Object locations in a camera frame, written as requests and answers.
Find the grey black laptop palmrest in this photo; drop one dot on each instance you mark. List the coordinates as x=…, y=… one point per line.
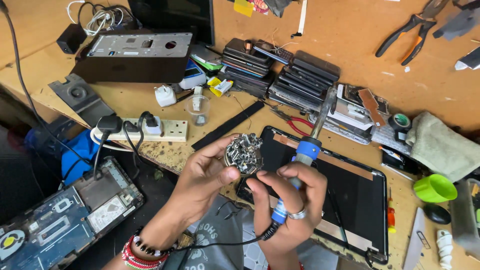
x=138, y=60

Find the long black plastic strip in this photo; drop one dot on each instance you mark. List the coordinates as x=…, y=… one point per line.
x=228, y=125

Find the small copper coil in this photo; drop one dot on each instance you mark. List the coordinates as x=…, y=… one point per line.
x=248, y=45

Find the black orange pliers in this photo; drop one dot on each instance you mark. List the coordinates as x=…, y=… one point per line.
x=418, y=32

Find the person's left hand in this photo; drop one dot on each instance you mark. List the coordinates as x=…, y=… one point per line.
x=195, y=187

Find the white blue device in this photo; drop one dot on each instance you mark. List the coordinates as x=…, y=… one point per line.
x=193, y=77

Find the metal blade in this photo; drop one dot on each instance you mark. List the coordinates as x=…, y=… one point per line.
x=468, y=60

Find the wide stack of black phones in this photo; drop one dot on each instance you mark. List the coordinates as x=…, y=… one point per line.
x=305, y=80

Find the black power adapter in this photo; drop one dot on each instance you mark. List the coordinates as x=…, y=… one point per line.
x=71, y=38

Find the white charger plug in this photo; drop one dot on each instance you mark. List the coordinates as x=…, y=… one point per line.
x=165, y=96

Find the person's right hand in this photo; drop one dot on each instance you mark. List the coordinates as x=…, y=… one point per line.
x=296, y=232

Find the grey keypad phone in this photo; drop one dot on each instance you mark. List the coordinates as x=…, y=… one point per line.
x=275, y=53

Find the grey green towel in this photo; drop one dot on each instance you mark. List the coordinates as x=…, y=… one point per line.
x=446, y=148

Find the white plastic panel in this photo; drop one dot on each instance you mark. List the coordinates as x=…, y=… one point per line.
x=414, y=243

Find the open laptop base with motherboard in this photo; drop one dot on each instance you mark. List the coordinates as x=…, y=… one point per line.
x=63, y=225

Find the tall stack of phones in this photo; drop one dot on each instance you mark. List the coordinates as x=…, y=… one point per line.
x=245, y=69

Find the green plastic cup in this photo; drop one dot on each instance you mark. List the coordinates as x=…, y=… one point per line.
x=433, y=189

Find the yellow paper note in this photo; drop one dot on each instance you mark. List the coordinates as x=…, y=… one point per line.
x=243, y=7

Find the black laptop lid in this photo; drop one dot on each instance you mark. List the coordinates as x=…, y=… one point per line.
x=348, y=191

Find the black tape roll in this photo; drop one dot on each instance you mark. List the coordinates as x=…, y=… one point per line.
x=400, y=123

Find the grey speaker bracket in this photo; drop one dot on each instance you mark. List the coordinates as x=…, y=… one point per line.
x=80, y=97

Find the black laptop screen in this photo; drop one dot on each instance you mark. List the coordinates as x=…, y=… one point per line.
x=172, y=17

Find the red printed paper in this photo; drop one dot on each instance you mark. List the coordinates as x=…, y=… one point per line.
x=259, y=5

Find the dark grey cloth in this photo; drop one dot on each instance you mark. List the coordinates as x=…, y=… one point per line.
x=459, y=22

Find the black mains plug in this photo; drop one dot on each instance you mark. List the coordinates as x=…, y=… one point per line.
x=109, y=123

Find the black plastic scrap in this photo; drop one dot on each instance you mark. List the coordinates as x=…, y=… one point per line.
x=279, y=6

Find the round tin of metal scraps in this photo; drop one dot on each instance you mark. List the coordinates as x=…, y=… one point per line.
x=243, y=153

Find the yellow white small box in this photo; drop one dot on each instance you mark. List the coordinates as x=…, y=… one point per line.
x=220, y=87

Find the clear plastic cup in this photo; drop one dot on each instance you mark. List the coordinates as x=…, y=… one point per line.
x=197, y=110

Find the black flat device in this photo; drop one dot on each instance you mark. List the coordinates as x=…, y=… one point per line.
x=397, y=161

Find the grey printed shirt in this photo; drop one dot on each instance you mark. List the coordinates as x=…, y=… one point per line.
x=217, y=243

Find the black oval mouse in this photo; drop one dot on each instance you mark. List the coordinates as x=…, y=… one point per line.
x=437, y=214

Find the heap of phone screen parts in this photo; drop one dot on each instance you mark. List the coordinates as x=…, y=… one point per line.
x=352, y=116

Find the white power strip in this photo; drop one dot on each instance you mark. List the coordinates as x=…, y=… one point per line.
x=174, y=130

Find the blue cloth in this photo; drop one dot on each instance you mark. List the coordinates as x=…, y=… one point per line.
x=78, y=153

